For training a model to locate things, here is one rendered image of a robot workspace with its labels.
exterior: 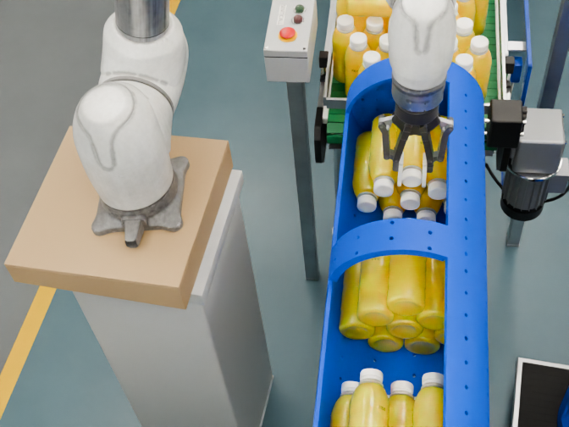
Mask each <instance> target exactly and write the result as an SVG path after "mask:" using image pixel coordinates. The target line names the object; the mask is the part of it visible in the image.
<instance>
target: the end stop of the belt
mask: <svg viewBox="0 0 569 427"><path fill-rule="evenodd" d="M346 99H347V98H337V97H326V106H327V108H337V109H345V108H346ZM488 113H489V103H485V104H484V114H488Z"/></svg>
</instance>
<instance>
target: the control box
mask: <svg viewBox="0 0 569 427"><path fill-rule="evenodd" d="M298 4H301V5H303V6H304V11H303V12H300V13H298V12H296V11H295V7H296V5H298ZM281 5H282V6H283V7H284V5H285V8H281V7H282V6H281ZM281 10H282V11H281ZM283 11H284V12H283ZM297 14H299V15H301V16H302V18H303V21H302V22H300V23H296V22H294V20H293V18H294V16H295V15H297ZM280 15H281V16H280ZM282 15H283V16H284V17H283V16H282ZM279 16H280V18H279ZM280 19H281V20H280ZM278 23H279V24H278ZM285 27H292V28H294V29H295V31H296V34H295V35H294V36H293V37H291V38H289V39H285V38H283V37H281V36H280V34H279V32H280V30H281V29H282V28H285ZM317 28H318V13H317V1H316V0H273V2H272V7H271V12H270V16H269V22H268V29H267V35H266V39H265V44H264V49H263V53H264V59H265V67H266V74H267V80H268V81H283V82H307V83H308V82H310V77H311V71H312V60H313V53H314V47H315V41H316V34H317Z"/></svg>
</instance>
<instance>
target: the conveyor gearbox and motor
mask: <svg viewBox="0 0 569 427"><path fill-rule="evenodd" d="M563 119H564V114H563V113H562V110H561V109H549V108H528V113H527V118H526V119H525V120H526V121H527V123H526V124H525V125H524V132H523V136H520V141H519V144H518V148H511V152H510V157H509V161H508V165H507V169H506V172H505V179H504V184H503V185H501V183H500V182H499V181H498V180H497V179H496V177H495V176H494V174H493V172H492V171H491V169H490V167H489V166H488V164H487V163H486V164H485V167H486V169H487V170H488V172H489V173H490V175H491V176H492V178H493V179H494V181H495V182H496V184H497V185H498V186H499V187H500V189H501V190H502V192H501V193H502V194H501V199H500V206H501V208H502V210H503V212H504V213H505V214H506V215H507V216H508V217H510V218H512V219H515V220H518V221H529V220H532V219H536V218H537V217H538V216H539V215H540V214H541V213H542V211H543V207H544V203H545V202H552V201H554V200H557V199H559V198H561V197H563V196H564V195H565V194H566V193H567V192H568V191H569V163H568V158H563V157H562V155H563V152H564V149H565V145H566V140H565V137H566V136H565V134H564V132H565V130H564V123H563ZM567 182H568V186H567V187H566V185H567ZM502 187H503V188H502ZM548 193H560V195H558V196H556V197H552V198H549V199H546V198H547V196H548Z"/></svg>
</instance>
